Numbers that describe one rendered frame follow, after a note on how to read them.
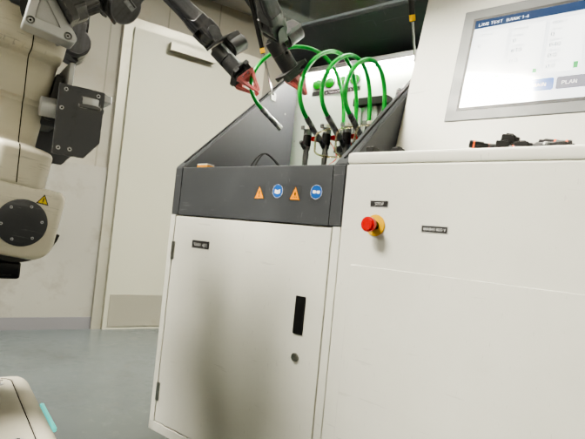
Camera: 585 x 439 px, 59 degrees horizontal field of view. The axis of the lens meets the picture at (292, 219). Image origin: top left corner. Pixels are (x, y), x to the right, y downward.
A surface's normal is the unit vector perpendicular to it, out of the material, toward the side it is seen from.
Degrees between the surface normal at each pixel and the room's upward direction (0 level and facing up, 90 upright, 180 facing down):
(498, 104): 76
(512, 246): 90
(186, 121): 90
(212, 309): 90
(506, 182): 90
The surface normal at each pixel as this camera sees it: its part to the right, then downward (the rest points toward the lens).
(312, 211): -0.64, -0.09
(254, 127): 0.76, 0.05
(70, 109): 0.57, 0.03
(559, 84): -0.60, -0.32
